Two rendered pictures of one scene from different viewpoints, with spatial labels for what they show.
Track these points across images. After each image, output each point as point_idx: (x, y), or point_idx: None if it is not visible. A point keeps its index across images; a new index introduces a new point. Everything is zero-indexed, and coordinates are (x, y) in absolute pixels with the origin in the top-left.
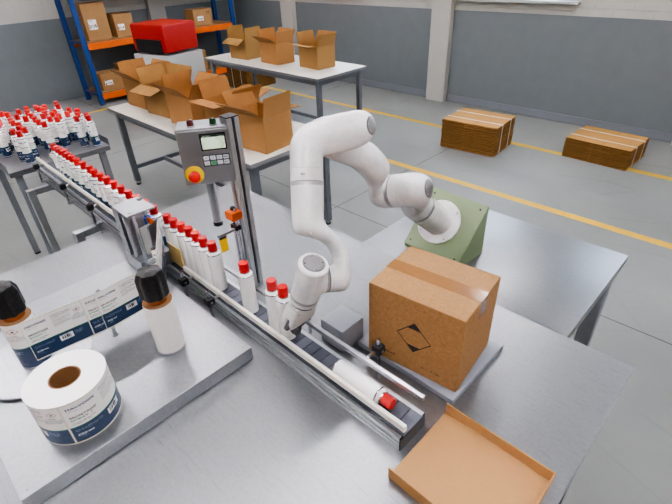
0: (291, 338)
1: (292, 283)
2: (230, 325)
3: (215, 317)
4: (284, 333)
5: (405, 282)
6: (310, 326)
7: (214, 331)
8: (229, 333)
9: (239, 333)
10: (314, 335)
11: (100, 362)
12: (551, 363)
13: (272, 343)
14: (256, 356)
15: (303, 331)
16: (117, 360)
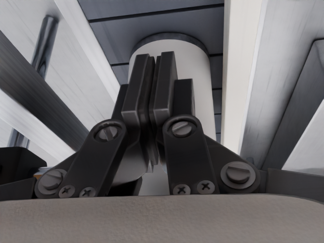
0: (176, 47)
1: (47, 153)
2: (243, 137)
3: (247, 156)
4: (207, 94)
5: None
6: (39, 85)
7: (321, 159)
8: (306, 145)
9: (249, 117)
10: (37, 0)
11: None
12: None
13: (255, 65)
14: (299, 40)
15: (87, 47)
16: None
